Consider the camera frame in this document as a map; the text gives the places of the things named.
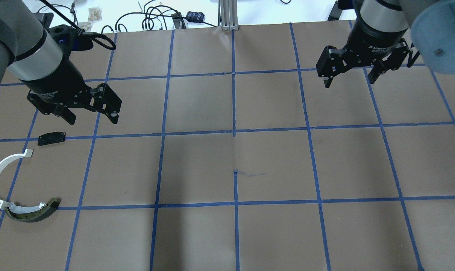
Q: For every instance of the dark green brake shoe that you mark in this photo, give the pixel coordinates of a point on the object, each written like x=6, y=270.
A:
x=33, y=213

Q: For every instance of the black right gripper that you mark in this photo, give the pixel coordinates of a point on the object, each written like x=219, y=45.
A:
x=374, y=40

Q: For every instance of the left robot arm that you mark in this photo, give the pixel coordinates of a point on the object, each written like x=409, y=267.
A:
x=40, y=58

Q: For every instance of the small black plastic plate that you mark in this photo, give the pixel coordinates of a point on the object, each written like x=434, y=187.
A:
x=51, y=138

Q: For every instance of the aluminium frame post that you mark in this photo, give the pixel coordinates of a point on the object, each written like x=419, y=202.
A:
x=228, y=15

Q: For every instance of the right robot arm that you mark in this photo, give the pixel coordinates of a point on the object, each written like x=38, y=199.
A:
x=429, y=24

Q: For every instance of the black power adapter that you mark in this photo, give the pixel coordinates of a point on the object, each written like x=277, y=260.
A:
x=195, y=17

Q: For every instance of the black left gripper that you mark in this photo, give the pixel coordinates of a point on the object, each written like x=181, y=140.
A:
x=60, y=83

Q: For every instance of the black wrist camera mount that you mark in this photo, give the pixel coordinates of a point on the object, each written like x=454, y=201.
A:
x=68, y=39

